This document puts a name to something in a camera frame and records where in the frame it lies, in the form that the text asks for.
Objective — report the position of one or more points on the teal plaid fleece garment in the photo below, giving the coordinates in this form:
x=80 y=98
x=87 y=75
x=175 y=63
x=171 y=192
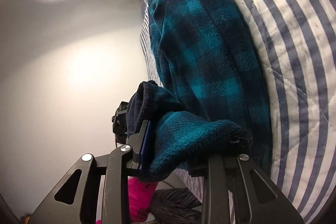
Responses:
x=204 y=56

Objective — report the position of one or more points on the grey white striped quilt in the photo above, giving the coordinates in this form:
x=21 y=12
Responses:
x=296 y=56

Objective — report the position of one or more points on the pink cloth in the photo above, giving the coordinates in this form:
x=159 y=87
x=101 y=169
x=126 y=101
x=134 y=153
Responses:
x=139 y=195

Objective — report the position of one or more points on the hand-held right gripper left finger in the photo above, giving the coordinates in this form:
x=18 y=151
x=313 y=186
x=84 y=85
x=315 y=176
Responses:
x=145 y=140

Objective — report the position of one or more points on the zebra striped cloth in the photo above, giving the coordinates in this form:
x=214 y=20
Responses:
x=176 y=203

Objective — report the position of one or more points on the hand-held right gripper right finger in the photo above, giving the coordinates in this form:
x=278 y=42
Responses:
x=223 y=187

